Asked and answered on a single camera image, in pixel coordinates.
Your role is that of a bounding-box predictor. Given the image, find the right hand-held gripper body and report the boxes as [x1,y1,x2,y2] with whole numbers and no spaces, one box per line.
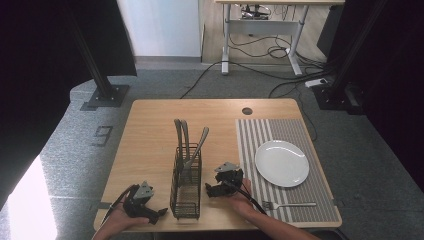
[214,161,245,197]

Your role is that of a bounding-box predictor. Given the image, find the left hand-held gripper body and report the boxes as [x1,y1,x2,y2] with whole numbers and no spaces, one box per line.
[122,180,156,221]

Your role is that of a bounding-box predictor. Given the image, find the person's right hand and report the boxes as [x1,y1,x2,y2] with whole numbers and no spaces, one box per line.
[227,177,261,219]

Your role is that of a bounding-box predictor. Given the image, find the person's left hand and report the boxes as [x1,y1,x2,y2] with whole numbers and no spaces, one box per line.
[107,195,151,236]

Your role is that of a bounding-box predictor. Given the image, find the white round plate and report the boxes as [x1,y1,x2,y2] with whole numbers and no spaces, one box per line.
[254,139,310,188]

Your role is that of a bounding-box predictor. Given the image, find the silver knife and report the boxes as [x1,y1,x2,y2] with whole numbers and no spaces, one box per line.
[180,119,192,164]

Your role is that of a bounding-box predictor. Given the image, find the grey striped placemat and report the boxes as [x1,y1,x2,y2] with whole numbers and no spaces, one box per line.
[235,118,342,224]

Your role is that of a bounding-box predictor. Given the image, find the white power strip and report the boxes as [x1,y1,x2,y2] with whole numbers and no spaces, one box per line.
[304,77,330,89]

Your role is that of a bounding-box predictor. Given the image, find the black metal stand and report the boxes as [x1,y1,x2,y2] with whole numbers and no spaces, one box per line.
[65,0,131,112]
[312,0,389,116]

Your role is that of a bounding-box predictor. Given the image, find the white height-adjustable desk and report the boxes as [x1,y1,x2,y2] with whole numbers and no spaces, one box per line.
[214,0,346,77]

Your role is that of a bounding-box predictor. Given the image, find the black curtain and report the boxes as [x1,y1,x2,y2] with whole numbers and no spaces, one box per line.
[316,0,424,184]
[0,0,138,209]

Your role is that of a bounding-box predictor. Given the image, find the white panel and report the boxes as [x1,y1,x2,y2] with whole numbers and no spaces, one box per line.
[116,0,203,58]

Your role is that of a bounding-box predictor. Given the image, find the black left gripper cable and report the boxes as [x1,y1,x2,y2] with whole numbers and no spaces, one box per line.
[99,183,138,228]

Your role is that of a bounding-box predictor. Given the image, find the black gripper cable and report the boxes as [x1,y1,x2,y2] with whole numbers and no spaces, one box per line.
[99,183,138,228]
[223,180,268,216]

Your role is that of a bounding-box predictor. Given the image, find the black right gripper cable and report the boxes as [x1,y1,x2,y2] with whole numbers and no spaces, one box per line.
[223,180,268,216]

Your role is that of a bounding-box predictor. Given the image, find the black wire cutlery holder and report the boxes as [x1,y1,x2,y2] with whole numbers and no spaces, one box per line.
[169,143,203,221]

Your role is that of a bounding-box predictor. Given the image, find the silver fork with plain handle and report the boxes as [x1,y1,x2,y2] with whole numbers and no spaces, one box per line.
[180,126,211,178]

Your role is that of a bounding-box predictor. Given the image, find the silver fork with slim handle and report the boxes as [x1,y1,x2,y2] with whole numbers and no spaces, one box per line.
[261,200,318,211]

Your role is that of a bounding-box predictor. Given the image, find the black floor cables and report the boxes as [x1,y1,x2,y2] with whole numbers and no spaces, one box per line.
[179,33,338,143]

